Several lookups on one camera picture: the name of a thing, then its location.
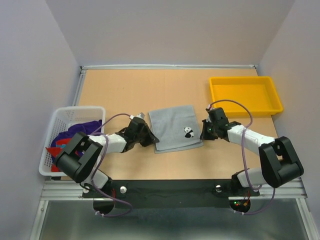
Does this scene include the grey panda towel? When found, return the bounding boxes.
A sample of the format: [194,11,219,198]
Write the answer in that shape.
[148,105,204,154]

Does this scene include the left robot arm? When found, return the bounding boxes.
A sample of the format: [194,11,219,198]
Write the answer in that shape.
[53,117,160,197]

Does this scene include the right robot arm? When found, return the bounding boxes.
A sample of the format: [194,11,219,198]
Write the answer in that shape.
[200,107,304,195]

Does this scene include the purple towel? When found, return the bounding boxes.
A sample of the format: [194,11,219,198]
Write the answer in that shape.
[50,119,102,148]

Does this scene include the yellow plastic tray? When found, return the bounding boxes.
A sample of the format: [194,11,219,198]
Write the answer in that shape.
[209,76,284,118]

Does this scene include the white plastic basket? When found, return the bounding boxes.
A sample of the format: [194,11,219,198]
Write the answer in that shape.
[38,106,106,177]

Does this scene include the red blue patterned towel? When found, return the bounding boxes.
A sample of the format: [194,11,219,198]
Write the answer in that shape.
[45,138,71,173]

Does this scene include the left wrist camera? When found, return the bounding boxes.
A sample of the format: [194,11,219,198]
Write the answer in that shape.
[129,112,145,120]

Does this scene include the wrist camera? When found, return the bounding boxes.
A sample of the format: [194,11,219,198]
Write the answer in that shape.
[129,112,145,120]
[205,104,213,111]

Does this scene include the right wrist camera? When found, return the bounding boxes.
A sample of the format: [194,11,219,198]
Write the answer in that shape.
[205,104,213,111]

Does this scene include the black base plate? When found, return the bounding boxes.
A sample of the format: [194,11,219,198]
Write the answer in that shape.
[81,179,260,210]

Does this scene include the aluminium back rail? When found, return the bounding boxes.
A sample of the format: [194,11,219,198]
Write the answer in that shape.
[80,64,257,70]

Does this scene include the aluminium rail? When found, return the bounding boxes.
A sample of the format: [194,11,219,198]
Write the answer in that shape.
[40,178,308,201]
[80,64,257,70]

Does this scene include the aluminium front rail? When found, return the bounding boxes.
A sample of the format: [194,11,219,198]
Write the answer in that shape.
[40,178,308,201]

